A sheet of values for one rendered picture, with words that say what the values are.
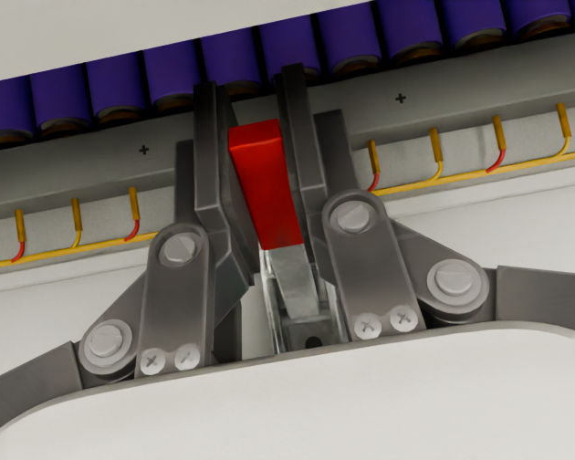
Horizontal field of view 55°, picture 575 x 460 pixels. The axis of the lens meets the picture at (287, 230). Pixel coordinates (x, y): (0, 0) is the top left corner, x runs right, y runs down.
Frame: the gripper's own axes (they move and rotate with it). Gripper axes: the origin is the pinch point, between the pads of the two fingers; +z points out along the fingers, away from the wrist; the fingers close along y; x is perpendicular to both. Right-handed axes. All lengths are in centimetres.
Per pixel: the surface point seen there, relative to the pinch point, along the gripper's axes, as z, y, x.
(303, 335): -0.7, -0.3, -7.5
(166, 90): 6.0, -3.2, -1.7
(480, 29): 5.9, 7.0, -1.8
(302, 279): -0.8, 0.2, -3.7
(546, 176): 2.4, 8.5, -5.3
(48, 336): 0.7, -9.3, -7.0
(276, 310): -0.8, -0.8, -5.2
